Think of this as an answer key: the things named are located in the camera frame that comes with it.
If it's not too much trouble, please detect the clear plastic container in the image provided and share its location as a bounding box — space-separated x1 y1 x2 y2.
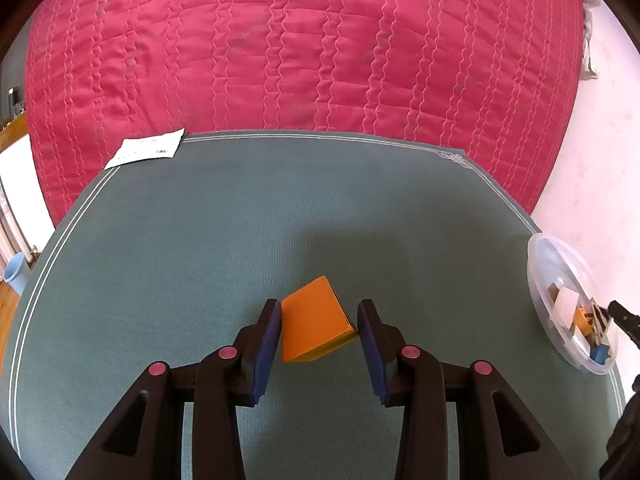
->
527 232 619 377

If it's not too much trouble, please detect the green mat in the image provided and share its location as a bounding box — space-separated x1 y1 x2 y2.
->
0 130 626 480

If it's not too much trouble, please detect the red quilted blanket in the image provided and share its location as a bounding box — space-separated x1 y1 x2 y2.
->
24 0 586 226

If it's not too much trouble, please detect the light blue bin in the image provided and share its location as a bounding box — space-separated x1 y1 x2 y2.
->
2 252 26 295

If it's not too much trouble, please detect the grey object by wall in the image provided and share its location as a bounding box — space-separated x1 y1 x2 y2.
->
580 0 600 81

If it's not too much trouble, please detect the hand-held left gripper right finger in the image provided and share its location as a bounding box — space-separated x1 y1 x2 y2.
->
356 298 571 480

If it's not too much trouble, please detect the white paper sheet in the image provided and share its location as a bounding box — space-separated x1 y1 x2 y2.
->
103 128 186 170

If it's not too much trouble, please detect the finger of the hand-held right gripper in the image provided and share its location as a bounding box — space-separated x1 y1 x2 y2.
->
607 300 640 348

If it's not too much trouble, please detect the wooden furniture top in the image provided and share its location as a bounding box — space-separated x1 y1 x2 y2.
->
0 112 28 153

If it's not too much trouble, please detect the orange black-striped wedge block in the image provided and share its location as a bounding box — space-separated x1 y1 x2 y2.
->
572 305 608 337

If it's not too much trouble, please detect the orange rectangular block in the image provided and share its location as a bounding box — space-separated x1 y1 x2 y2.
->
281 275 358 363

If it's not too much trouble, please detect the large white black-striped wedge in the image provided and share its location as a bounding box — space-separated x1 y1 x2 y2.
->
555 286 581 328

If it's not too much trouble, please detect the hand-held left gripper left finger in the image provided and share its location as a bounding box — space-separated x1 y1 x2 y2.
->
65 298 283 480

